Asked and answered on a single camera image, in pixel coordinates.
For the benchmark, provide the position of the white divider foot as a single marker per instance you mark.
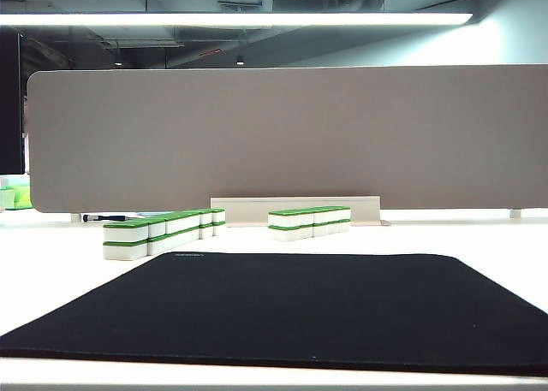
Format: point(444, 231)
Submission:
point(515, 213)
point(75, 217)

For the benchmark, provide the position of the black fabric table mat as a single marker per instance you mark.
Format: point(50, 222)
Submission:
point(274, 314)

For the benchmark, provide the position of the red ceiling pipe segment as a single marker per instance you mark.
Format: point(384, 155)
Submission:
point(212, 52)

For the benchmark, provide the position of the dark computer monitor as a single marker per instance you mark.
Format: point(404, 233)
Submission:
point(10, 108)

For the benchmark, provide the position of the grey desk divider panel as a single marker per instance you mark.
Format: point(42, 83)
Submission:
point(274, 138)

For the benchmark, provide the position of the small ceiling spot lamp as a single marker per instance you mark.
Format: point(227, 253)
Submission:
point(240, 60)

